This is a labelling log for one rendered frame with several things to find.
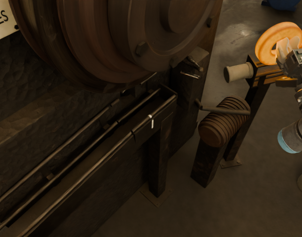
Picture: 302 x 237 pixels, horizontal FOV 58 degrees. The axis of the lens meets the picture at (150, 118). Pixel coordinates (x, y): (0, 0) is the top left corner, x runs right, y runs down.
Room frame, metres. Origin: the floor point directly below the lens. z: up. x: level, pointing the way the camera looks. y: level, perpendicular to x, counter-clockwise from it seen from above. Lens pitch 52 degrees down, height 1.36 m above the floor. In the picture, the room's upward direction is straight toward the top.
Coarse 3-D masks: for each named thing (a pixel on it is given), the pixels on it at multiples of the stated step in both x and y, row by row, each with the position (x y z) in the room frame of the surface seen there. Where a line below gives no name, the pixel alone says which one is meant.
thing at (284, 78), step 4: (276, 80) 0.68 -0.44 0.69; (280, 80) 0.66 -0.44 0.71; (284, 80) 0.65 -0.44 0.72; (288, 80) 0.64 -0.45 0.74; (292, 80) 0.62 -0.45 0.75; (296, 80) 0.61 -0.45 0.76; (276, 84) 0.67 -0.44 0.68; (280, 84) 0.66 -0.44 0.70; (284, 84) 0.64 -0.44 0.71; (288, 84) 0.63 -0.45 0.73; (292, 84) 0.62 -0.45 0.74; (296, 84) 0.60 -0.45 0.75
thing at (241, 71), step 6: (228, 66) 0.75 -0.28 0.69; (234, 66) 0.75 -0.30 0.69; (240, 66) 0.75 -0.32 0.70; (246, 66) 0.75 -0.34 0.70; (252, 66) 0.74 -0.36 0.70; (228, 72) 0.72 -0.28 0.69; (234, 72) 0.73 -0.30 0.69; (240, 72) 0.73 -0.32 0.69; (246, 72) 0.73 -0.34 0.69; (252, 72) 0.73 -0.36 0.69; (228, 78) 0.72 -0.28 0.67; (234, 78) 0.71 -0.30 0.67; (240, 78) 0.72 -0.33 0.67
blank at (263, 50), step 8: (280, 24) 0.78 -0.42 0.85; (288, 24) 0.77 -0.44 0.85; (264, 32) 0.78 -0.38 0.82; (272, 32) 0.76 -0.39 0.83; (280, 32) 0.76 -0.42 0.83; (288, 32) 0.76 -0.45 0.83; (296, 32) 0.77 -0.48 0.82; (264, 40) 0.75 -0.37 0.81; (272, 40) 0.75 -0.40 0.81; (256, 48) 0.76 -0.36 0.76; (264, 48) 0.75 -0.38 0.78; (264, 56) 0.75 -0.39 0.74; (272, 56) 0.75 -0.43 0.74; (272, 64) 0.76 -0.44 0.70
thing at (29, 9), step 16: (32, 0) 0.34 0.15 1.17; (48, 0) 0.36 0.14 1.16; (32, 16) 0.34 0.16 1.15; (48, 16) 0.35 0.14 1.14; (32, 32) 0.38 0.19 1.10; (48, 32) 0.34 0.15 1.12; (48, 48) 0.34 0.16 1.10; (64, 48) 0.36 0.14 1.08; (64, 64) 0.35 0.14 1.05; (80, 64) 0.37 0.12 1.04; (80, 80) 0.37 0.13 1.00; (96, 80) 0.39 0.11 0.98; (144, 80) 0.49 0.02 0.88
